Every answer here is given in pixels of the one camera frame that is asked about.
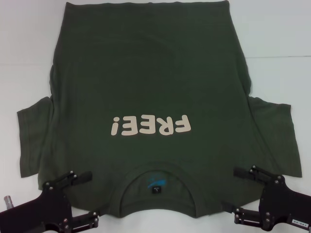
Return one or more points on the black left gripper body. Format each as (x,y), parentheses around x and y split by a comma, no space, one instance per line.
(36,213)

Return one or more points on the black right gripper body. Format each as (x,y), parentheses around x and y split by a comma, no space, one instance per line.
(284,208)

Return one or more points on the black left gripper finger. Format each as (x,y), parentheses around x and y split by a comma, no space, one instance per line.
(77,177)
(85,219)

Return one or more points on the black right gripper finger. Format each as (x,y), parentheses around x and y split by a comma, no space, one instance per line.
(252,172)
(245,216)

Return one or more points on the dark green FREE! t-shirt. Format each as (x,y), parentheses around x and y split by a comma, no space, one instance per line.
(150,80)

